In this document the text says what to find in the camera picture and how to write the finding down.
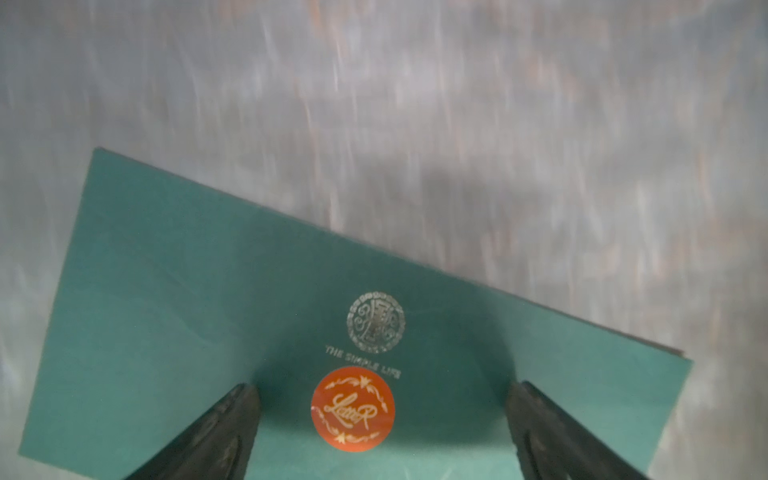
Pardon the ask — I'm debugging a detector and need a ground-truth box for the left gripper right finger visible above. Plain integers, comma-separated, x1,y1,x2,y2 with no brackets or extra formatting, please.
506,381,647,480

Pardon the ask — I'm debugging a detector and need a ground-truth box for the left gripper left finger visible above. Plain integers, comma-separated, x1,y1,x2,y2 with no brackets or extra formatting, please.
127,383,261,480

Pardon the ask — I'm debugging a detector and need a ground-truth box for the dark green envelope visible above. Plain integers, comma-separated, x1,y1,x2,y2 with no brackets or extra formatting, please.
20,149,692,479

